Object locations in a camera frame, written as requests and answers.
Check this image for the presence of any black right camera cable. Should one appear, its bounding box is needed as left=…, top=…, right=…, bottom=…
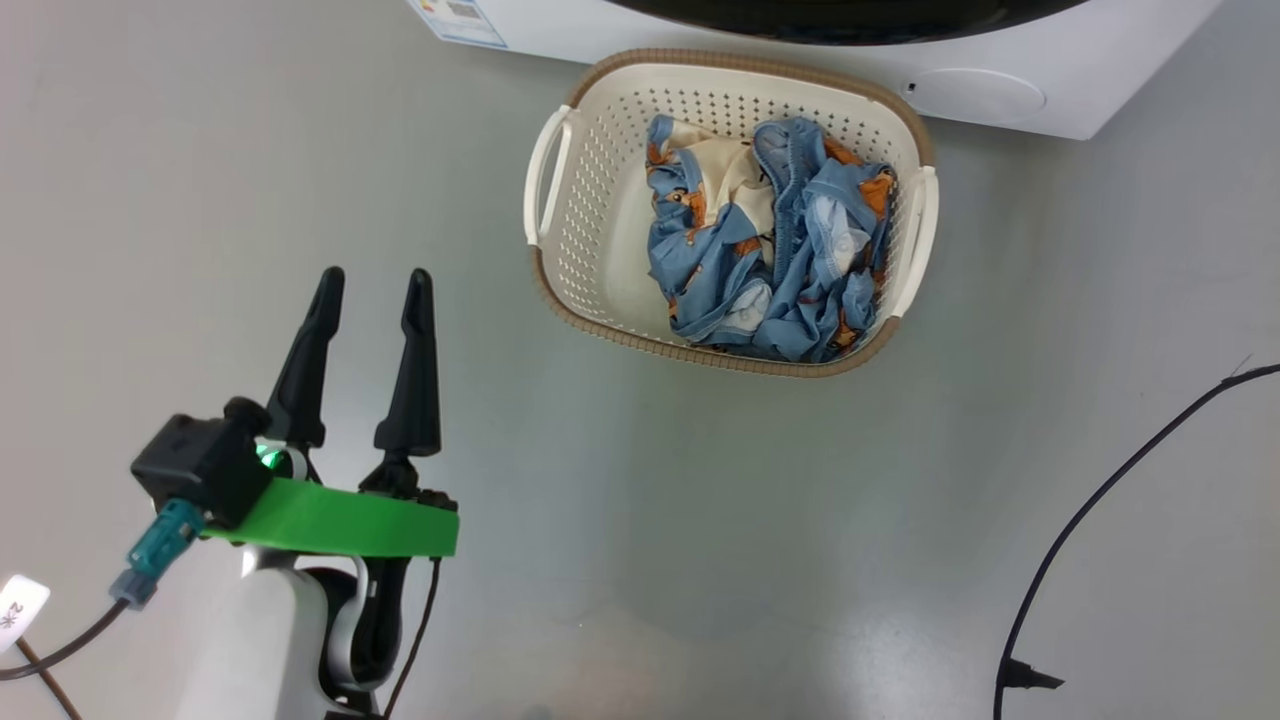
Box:
left=994, top=362, right=1280, bottom=720

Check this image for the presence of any round white filter cover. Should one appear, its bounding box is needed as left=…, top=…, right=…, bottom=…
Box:
left=900, top=68, right=1047, bottom=127

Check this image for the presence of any cream perforated laundry basket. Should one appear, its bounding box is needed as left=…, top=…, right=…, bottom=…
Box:
left=523, top=48, right=941, bottom=379

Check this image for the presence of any brown cable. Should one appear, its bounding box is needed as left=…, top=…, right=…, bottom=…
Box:
left=14, top=638, right=84, bottom=720

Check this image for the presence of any black camera cable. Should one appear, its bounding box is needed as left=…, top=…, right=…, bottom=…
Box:
left=994, top=362, right=1280, bottom=720
left=0, top=598, right=131, bottom=683

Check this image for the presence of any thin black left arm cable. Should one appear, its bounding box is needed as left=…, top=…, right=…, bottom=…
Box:
left=384, top=557, right=442, bottom=720

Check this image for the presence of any white cable tag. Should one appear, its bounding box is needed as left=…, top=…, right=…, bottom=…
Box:
left=0, top=574, right=52, bottom=657

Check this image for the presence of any blue white energy label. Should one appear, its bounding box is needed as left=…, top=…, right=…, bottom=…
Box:
left=410, top=0, right=508, bottom=49

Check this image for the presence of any teal left camera connector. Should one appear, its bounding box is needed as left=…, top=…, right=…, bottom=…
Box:
left=109, top=499, right=207, bottom=610

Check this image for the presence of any dark round washing machine door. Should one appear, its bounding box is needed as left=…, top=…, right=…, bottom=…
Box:
left=600, top=0, right=1091, bottom=46

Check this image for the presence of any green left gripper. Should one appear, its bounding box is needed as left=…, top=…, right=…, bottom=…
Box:
left=203, top=266, right=461, bottom=559

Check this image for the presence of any white washing machine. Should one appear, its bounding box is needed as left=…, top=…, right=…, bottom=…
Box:
left=408, top=0, right=1226, bottom=141

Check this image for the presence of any black left camera cable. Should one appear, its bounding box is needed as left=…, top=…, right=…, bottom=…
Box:
left=0, top=598, right=131, bottom=683

